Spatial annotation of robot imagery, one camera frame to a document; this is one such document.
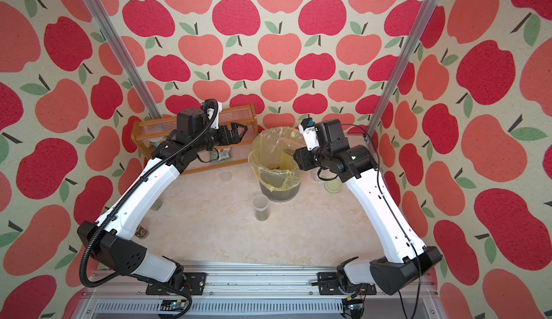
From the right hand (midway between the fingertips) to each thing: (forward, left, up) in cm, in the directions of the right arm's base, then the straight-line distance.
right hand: (304, 157), depth 70 cm
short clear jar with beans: (-2, +17, -34) cm, 38 cm away
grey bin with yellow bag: (-4, +9, -6) cm, 11 cm away
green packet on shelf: (+21, +39, -27) cm, 52 cm away
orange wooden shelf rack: (+8, +60, -2) cm, 61 cm away
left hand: (+6, +22, +5) cm, 23 cm away
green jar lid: (+9, -16, -31) cm, 36 cm away
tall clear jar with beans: (+11, +5, -6) cm, 13 cm away
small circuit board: (-42, +40, -32) cm, 67 cm away
